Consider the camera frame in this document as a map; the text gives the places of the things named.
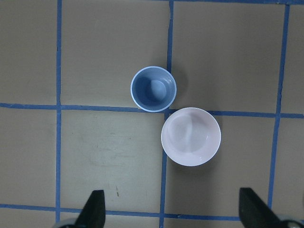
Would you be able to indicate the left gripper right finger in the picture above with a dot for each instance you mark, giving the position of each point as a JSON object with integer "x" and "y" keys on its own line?
{"x": 254, "y": 213}

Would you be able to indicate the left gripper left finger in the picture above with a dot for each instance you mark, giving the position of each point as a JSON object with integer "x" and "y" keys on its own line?
{"x": 93, "y": 213}

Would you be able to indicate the blue cup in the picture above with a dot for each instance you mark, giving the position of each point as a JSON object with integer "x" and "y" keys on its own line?
{"x": 153, "y": 89}

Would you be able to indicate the pink bowl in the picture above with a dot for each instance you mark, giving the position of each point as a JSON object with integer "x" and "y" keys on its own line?
{"x": 191, "y": 136}

